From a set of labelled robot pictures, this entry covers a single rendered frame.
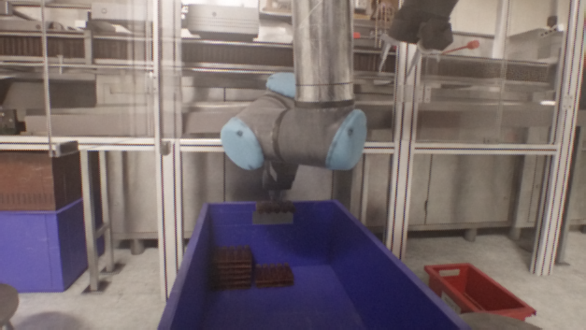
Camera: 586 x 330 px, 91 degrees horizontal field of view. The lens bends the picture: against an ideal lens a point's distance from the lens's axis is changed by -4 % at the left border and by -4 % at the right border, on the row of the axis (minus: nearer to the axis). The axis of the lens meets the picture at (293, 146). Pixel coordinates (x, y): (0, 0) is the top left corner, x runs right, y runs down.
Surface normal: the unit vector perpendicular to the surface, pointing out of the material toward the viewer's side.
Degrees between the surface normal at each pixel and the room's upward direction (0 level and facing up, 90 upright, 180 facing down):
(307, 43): 98
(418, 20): 111
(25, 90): 90
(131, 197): 90
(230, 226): 90
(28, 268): 90
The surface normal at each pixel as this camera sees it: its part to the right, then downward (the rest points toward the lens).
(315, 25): -0.29, 0.25
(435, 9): 0.07, 0.63
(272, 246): 0.18, 0.13
